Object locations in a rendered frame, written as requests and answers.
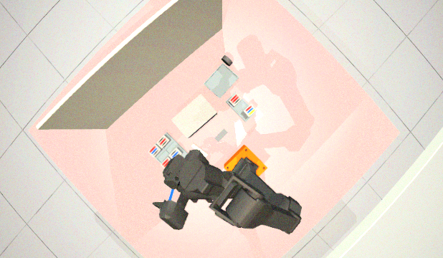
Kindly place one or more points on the beige flat panel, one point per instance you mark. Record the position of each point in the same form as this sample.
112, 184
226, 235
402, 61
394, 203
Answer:
136, 65

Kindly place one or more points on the dark grey short cylinder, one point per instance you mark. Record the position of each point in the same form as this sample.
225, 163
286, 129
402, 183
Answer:
226, 60

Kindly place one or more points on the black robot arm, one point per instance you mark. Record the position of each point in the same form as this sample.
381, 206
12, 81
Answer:
253, 203

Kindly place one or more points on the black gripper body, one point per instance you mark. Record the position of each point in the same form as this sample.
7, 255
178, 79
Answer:
172, 212

